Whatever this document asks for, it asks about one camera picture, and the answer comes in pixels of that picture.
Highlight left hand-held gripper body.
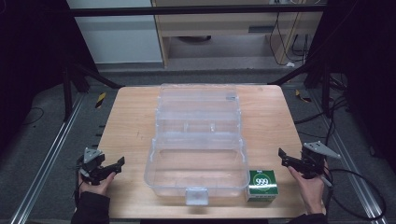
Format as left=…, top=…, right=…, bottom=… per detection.
left=76, top=147, right=110, bottom=187

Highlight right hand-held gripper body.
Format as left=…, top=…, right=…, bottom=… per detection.
left=299, top=141, right=342, bottom=180

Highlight green and white carton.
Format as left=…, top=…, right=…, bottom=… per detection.
left=245, top=169, right=280, bottom=203

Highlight clear plastic storage box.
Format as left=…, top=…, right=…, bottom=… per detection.
left=143, top=82, right=251, bottom=207

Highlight person's left hand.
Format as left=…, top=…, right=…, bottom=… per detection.
left=78, top=171, right=117, bottom=197

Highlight person's right hand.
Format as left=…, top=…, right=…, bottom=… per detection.
left=286, top=164, right=329, bottom=217

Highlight yellow and black tape strip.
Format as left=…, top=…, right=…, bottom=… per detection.
left=94, top=91, right=107, bottom=109
left=294, top=89, right=313, bottom=104

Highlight black metal stand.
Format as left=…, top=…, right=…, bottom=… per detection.
left=61, top=58, right=126, bottom=123
left=268, top=58, right=332, bottom=119

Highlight dark curtain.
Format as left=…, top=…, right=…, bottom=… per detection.
left=306, top=0, right=396, bottom=175
left=0, top=0, right=98, bottom=157

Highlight white cabinet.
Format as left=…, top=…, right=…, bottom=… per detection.
left=65, top=0, right=163, bottom=65

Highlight light wooden desk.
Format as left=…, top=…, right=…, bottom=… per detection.
left=150, top=0, right=325, bottom=68

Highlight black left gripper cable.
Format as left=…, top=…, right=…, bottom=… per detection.
left=74, top=158, right=84, bottom=208

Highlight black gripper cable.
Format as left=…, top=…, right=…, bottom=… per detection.
left=74, top=158, right=84, bottom=208
left=321, top=167, right=388, bottom=221

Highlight aluminium floor rail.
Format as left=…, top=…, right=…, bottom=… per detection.
left=9, top=92, right=86, bottom=224
left=307, top=89, right=389, bottom=224

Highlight black floor cables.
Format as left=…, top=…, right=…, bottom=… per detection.
left=293, top=73, right=354, bottom=140

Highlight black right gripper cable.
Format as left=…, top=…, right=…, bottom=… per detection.
left=321, top=167, right=388, bottom=221

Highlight thin black floor cable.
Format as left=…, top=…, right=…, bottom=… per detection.
left=21, top=106, right=45, bottom=127

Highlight black hanging desk cables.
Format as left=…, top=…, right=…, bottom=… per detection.
left=268, top=11, right=310, bottom=67

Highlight black horizontal frame bar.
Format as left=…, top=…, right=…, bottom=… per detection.
left=66, top=4, right=327, bottom=18

